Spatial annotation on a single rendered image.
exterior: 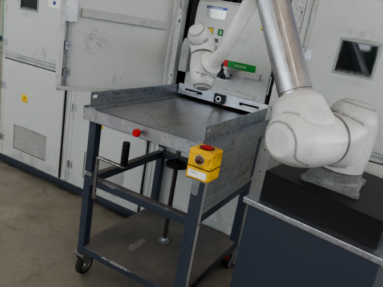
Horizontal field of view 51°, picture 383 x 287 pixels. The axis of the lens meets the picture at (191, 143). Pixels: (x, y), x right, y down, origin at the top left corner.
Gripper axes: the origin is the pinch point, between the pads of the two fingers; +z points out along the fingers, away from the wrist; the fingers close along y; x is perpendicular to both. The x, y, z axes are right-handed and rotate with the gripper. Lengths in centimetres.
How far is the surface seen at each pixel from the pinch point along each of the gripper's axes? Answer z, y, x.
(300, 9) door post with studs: -16.1, -33.5, 31.9
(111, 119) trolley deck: -46, 50, -16
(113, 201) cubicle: 49, 83, -60
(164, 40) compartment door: -5.2, -10.1, -38.1
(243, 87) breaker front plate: 8.5, 0.5, 10.7
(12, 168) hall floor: 51, 90, -154
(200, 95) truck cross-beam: 12.6, 9.7, -12.6
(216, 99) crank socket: 9.6, 10.3, -1.5
